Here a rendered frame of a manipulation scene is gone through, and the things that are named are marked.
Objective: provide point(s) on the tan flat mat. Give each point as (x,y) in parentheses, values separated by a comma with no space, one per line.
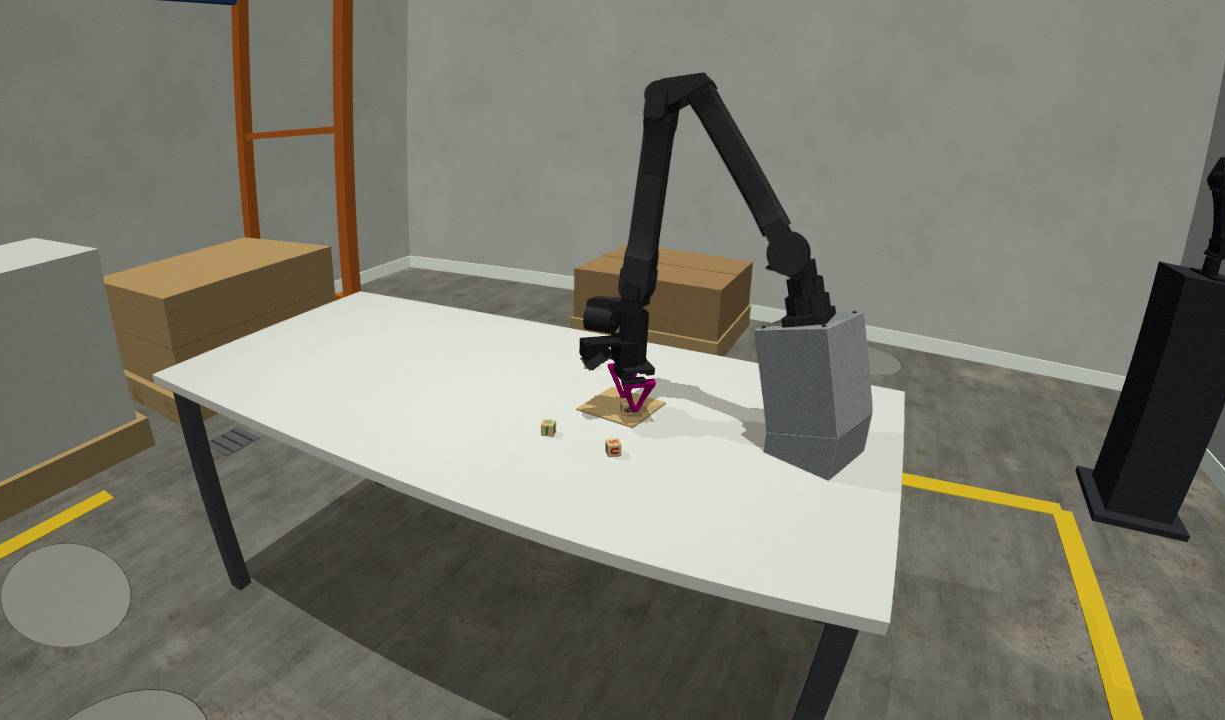
(607,406)

